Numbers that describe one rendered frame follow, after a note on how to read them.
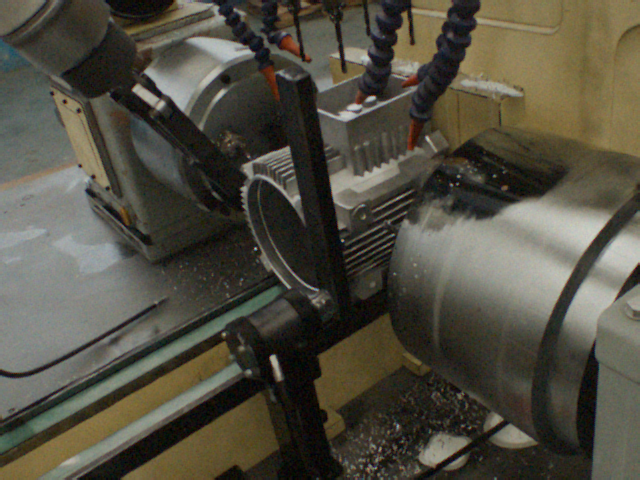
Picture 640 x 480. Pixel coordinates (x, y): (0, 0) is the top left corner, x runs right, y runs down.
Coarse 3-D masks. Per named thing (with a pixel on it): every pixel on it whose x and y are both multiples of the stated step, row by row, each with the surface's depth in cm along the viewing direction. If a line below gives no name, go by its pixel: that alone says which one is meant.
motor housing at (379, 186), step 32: (256, 160) 80; (288, 160) 77; (256, 192) 85; (288, 192) 75; (384, 192) 77; (256, 224) 88; (288, 224) 90; (288, 256) 89; (352, 256) 76; (384, 256) 80
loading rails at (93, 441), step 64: (192, 320) 86; (384, 320) 86; (128, 384) 80; (192, 384) 85; (320, 384) 83; (0, 448) 74; (64, 448) 78; (128, 448) 70; (192, 448) 75; (256, 448) 81
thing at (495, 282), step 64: (512, 128) 62; (448, 192) 58; (512, 192) 54; (576, 192) 52; (448, 256) 56; (512, 256) 52; (576, 256) 49; (448, 320) 56; (512, 320) 51; (576, 320) 48; (512, 384) 52; (576, 384) 49; (576, 448) 53
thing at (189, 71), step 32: (160, 64) 102; (192, 64) 97; (224, 64) 93; (256, 64) 95; (288, 64) 98; (192, 96) 92; (224, 96) 94; (256, 96) 97; (224, 128) 96; (256, 128) 99; (160, 160) 99; (192, 192) 97
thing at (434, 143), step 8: (424, 136) 81; (432, 136) 81; (440, 136) 81; (424, 144) 81; (432, 144) 80; (440, 144) 81; (448, 144) 81; (432, 152) 81; (440, 152) 81; (248, 168) 82; (248, 176) 82; (296, 208) 75; (264, 256) 89; (264, 264) 90
